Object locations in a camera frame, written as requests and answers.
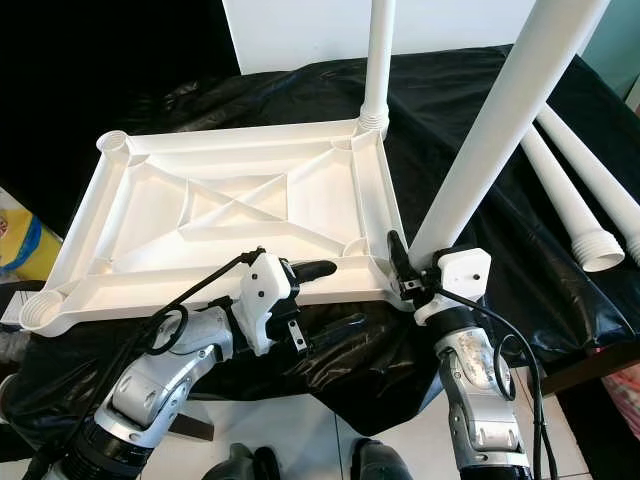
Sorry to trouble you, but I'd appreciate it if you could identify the small white box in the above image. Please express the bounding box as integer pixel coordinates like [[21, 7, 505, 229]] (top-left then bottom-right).
[[0, 298, 29, 331]]

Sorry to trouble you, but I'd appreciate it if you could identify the red patterned bag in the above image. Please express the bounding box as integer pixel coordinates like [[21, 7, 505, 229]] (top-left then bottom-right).
[[595, 365, 640, 441]]

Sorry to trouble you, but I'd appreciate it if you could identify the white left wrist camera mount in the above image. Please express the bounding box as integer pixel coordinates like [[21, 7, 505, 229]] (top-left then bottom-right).
[[232, 250, 301, 356]]

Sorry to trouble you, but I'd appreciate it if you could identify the grey robot left leg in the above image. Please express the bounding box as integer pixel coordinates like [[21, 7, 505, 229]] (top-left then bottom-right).
[[205, 445, 281, 480]]

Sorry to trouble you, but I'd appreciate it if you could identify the grey robot leg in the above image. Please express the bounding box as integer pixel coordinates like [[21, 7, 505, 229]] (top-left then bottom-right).
[[350, 438, 416, 480], [205, 445, 281, 480]]

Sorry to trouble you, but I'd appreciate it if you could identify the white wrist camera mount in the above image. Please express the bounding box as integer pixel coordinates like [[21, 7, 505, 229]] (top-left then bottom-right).
[[415, 247, 493, 326], [232, 250, 301, 356]]

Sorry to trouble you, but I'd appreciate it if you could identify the yellow and blue box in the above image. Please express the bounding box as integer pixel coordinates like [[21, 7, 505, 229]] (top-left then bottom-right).
[[0, 195, 71, 283]]

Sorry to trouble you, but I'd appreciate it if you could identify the white plastic table leg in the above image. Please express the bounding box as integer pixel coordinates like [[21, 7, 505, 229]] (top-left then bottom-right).
[[408, 0, 613, 271], [518, 128, 627, 274], [358, 0, 398, 139], [538, 103, 640, 266]]

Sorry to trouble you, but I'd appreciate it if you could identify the grey robot right leg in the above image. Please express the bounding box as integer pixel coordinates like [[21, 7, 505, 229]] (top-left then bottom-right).
[[350, 438, 416, 480]]

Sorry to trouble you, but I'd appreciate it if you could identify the black plastic table cover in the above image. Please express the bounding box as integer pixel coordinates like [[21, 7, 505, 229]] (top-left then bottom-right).
[[0, 45, 640, 441]]

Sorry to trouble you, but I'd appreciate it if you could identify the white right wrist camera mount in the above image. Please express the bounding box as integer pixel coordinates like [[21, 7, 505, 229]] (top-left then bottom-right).
[[415, 247, 493, 326]]

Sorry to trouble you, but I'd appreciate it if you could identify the brown wooden table beam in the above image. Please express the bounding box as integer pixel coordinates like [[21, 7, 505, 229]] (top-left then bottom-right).
[[550, 345, 640, 396], [168, 415, 216, 441]]

